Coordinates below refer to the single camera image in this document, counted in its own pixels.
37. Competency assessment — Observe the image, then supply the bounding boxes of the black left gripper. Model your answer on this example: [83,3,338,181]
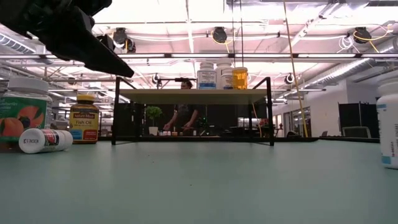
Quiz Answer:
[0,0,136,78]

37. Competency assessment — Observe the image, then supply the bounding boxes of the green orange-label bottle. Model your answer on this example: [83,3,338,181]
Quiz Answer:
[0,77,53,153]

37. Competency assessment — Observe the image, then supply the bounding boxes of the slim white red-label bottle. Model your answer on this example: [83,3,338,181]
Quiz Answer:
[18,128,74,154]

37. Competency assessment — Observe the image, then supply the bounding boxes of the small white medicine bottle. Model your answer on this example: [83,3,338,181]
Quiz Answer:
[197,61,217,90]

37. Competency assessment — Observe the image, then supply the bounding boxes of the white Trader Joe's melatonin bottle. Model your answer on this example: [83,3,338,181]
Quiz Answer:
[216,57,234,90]

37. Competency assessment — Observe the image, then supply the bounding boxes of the orange pill bottle white cap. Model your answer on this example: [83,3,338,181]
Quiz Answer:
[232,67,249,90]

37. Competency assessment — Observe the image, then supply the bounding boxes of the white bottle blue label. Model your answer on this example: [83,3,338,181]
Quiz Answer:
[375,81,398,170]

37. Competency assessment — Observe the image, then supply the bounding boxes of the wooden shelf black legs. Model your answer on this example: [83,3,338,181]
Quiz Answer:
[111,77,275,147]

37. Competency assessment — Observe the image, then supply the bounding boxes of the amber fish oil bottle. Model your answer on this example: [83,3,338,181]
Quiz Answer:
[68,94,100,144]

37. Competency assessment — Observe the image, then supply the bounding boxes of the plant in white pot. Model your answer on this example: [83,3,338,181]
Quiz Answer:
[145,105,163,136]

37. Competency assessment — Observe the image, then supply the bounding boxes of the person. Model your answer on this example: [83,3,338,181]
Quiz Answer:
[163,79,201,133]

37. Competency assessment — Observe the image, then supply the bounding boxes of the grey office chair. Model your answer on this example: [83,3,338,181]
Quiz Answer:
[341,126,373,139]

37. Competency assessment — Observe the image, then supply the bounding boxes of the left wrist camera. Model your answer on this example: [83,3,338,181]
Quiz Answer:
[70,0,113,17]

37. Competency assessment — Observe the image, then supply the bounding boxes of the yellow hanging cable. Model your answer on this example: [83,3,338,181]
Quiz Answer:
[282,0,309,138]

